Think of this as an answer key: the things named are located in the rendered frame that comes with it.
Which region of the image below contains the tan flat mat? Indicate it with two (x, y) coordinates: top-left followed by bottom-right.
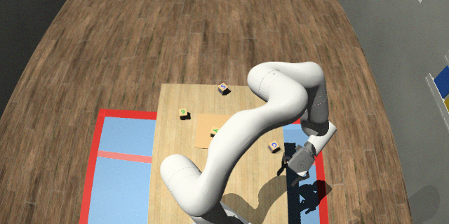
(195, 113), (233, 149)

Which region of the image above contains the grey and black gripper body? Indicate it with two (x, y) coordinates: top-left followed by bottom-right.
(287, 148), (315, 176)

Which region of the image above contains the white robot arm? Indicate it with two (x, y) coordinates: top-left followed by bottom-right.
(160, 62), (337, 224)

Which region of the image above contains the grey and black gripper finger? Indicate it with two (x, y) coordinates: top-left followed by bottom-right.
(291, 172), (310, 187)
(277, 156), (292, 176)

